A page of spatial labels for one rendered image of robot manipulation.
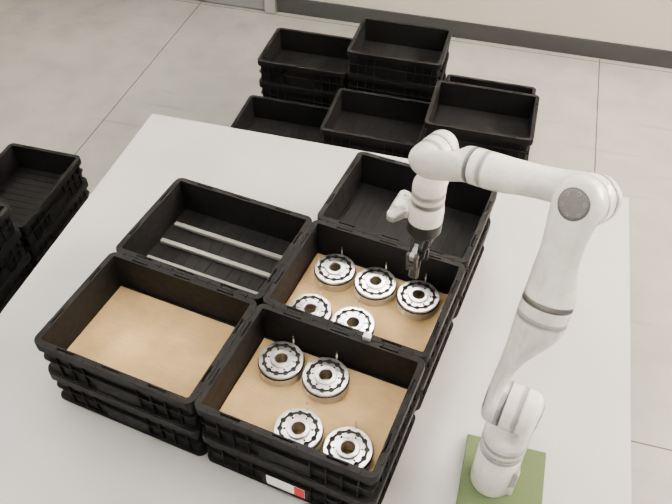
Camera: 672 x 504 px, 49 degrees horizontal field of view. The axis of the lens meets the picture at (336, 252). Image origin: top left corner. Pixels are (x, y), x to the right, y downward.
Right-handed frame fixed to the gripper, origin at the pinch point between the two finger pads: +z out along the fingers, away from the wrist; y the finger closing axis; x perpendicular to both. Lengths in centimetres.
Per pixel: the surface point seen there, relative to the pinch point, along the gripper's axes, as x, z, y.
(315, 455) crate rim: 2.0, 7.8, -48.5
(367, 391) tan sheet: 0.9, 17.7, -24.9
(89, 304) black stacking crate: 68, 13, -34
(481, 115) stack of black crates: 18, 50, 133
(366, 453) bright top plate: -5.4, 14.8, -40.3
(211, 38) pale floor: 195, 100, 208
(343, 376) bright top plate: 6.5, 14.7, -25.5
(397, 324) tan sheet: 1.8, 17.5, -4.7
